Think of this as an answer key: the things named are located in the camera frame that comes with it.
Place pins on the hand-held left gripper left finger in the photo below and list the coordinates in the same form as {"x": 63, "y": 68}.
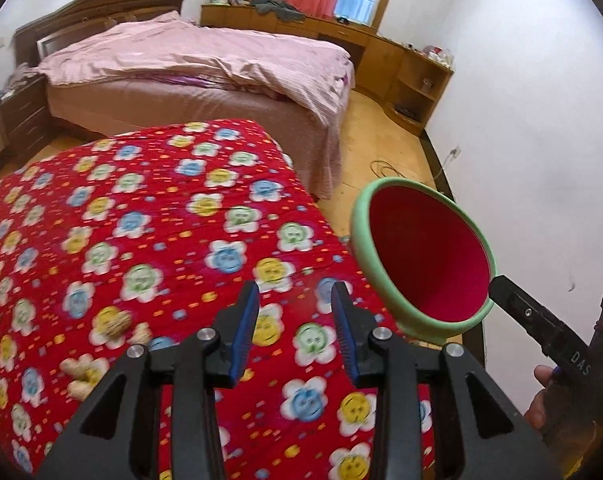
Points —
{"x": 244, "y": 335}

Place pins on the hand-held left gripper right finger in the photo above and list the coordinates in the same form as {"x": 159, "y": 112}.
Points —
{"x": 344, "y": 330}

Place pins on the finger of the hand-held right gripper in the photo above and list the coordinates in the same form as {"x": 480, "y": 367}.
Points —
{"x": 529, "y": 312}

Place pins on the red bin with green rim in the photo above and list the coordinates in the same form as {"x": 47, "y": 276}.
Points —
{"x": 421, "y": 255}

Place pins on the person's right hand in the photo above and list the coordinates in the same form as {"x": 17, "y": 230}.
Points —
{"x": 541, "y": 400}

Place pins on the peanut shell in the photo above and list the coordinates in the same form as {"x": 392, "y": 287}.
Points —
{"x": 116, "y": 327}
{"x": 142, "y": 332}

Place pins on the red flower-print blanket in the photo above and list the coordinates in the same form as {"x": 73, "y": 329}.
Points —
{"x": 156, "y": 240}

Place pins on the black device on shelf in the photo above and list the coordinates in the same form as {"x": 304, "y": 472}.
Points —
{"x": 407, "y": 110}

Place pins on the bed with brown base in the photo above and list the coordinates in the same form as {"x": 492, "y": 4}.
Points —
{"x": 206, "y": 105}

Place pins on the cup on shelf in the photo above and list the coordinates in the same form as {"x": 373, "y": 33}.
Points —
{"x": 426, "y": 84}

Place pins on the wooden desk cabinet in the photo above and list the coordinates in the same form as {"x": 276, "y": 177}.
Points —
{"x": 381, "y": 60}

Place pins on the small items on cabinet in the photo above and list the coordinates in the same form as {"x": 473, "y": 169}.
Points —
{"x": 437, "y": 55}

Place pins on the pink quilt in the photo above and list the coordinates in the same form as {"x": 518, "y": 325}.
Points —
{"x": 206, "y": 60}

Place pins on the black telephone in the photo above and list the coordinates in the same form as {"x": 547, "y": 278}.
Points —
{"x": 342, "y": 20}

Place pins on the dark wooden nightstand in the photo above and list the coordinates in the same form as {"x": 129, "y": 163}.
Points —
{"x": 21, "y": 115}

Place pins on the grey clothes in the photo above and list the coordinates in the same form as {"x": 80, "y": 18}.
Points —
{"x": 279, "y": 9}

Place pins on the crumpled cloth on nightstand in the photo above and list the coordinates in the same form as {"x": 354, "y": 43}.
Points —
{"x": 23, "y": 76}

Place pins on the dark wooden headboard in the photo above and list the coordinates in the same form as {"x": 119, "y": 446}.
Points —
{"x": 81, "y": 15}

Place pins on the white wall socket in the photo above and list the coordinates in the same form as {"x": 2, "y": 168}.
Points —
{"x": 454, "y": 151}

